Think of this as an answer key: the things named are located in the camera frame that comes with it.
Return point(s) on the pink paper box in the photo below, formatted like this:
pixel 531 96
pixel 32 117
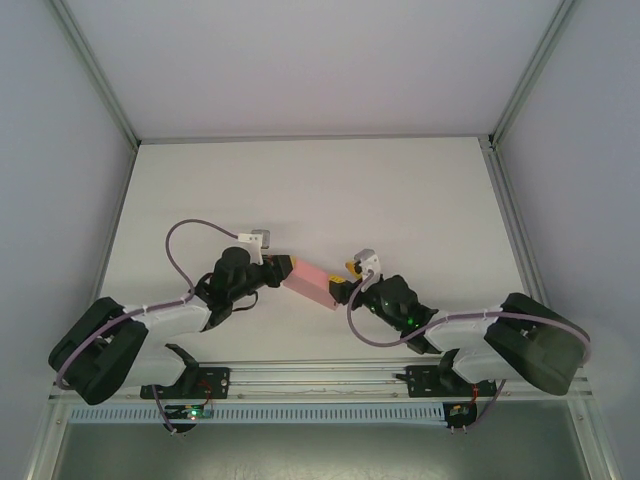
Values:
pixel 312 282

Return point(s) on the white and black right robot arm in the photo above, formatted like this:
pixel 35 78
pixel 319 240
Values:
pixel 525 345

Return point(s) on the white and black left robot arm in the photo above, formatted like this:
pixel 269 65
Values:
pixel 120 350

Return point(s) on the small circuit board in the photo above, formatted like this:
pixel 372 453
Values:
pixel 457 411

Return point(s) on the circuit board with green light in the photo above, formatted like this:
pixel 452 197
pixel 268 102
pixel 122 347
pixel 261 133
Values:
pixel 192 413

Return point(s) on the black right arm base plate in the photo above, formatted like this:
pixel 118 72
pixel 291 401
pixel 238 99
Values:
pixel 422 380

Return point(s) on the wide aluminium mounting rail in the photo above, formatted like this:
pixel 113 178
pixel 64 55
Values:
pixel 320 377

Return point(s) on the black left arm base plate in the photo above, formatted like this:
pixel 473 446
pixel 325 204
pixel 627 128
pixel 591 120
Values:
pixel 220 382

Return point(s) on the aluminium frame rail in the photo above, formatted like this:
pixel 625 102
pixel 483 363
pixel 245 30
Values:
pixel 112 235
pixel 515 230

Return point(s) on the aluminium frame post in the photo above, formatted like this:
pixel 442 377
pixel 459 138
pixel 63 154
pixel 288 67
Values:
pixel 595 440
pixel 532 75
pixel 47 440
pixel 95 75

